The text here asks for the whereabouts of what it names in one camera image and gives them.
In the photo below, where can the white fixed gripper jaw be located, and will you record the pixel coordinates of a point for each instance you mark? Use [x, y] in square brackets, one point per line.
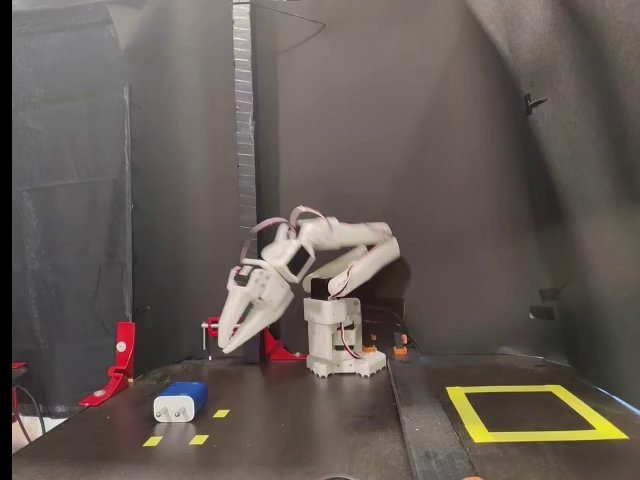
[265, 315]

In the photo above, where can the white moving gripper jaw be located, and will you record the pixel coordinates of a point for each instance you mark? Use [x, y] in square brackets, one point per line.
[235, 315]

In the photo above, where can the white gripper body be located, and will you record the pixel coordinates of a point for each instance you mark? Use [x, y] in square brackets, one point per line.
[263, 296]

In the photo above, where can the blue white USB charger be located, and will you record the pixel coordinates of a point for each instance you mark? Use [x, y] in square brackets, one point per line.
[185, 395]

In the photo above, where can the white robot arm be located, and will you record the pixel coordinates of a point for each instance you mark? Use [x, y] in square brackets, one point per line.
[330, 320]

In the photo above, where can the red screw clamp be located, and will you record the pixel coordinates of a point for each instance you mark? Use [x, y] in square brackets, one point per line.
[212, 322]

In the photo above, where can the small yellow tape marker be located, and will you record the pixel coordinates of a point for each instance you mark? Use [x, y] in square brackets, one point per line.
[199, 439]
[153, 441]
[221, 413]

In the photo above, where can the orange black spring clamp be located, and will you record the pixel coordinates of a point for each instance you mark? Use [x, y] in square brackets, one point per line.
[369, 349]
[400, 350]

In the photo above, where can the black table strip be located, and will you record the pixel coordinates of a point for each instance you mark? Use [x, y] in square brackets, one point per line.
[425, 430]

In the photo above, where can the black cloth curtain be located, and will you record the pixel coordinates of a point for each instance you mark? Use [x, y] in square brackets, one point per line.
[70, 200]

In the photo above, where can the black tape piece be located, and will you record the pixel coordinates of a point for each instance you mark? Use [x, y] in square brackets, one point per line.
[550, 294]
[542, 313]

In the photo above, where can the yellow tape square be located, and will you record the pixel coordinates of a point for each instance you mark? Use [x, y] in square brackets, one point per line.
[550, 436]

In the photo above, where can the black curtain clip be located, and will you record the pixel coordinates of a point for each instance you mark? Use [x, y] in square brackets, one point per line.
[529, 104]

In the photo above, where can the red metal angle bracket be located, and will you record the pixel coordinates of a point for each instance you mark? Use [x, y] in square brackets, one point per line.
[125, 345]

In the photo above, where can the black vertical post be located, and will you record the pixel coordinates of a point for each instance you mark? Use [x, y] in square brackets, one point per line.
[247, 150]

